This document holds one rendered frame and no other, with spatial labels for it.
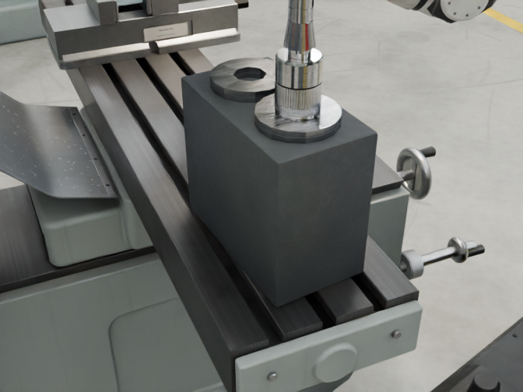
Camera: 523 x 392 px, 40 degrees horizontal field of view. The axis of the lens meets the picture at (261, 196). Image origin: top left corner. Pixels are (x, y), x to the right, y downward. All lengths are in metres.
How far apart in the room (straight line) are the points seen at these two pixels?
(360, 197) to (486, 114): 2.63
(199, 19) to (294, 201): 0.73
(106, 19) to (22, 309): 0.52
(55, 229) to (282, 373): 0.49
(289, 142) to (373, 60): 3.10
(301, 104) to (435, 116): 2.61
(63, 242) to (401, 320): 0.56
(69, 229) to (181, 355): 0.38
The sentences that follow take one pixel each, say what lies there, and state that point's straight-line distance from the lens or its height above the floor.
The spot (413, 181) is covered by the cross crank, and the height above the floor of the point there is 0.67.
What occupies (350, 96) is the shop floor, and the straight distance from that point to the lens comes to 3.42.
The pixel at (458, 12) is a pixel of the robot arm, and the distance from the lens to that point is 1.20.
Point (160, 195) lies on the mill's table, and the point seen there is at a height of 0.99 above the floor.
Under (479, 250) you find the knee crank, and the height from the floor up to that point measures 0.55.
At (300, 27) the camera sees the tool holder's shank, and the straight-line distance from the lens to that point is 0.69.
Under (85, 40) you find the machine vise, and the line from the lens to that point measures 1.35.
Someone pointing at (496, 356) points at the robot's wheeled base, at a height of 0.59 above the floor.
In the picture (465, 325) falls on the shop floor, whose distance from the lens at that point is 2.25.
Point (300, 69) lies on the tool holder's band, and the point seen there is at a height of 1.24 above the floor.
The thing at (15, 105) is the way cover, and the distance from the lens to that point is 1.33.
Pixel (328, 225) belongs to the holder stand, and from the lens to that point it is 0.76.
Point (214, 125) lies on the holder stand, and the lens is 0.79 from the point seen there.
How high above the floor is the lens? 1.53
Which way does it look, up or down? 35 degrees down
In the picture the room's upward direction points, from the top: straight up
